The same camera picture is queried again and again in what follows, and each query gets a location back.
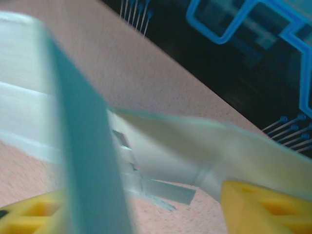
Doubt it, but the light blue paper box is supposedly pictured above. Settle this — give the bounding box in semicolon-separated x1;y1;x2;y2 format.
0;11;312;234

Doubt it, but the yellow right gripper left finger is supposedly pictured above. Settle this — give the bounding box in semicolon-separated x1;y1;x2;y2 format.
0;189;75;234

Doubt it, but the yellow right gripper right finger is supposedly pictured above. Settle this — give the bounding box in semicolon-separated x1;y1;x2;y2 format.
220;180;312;234

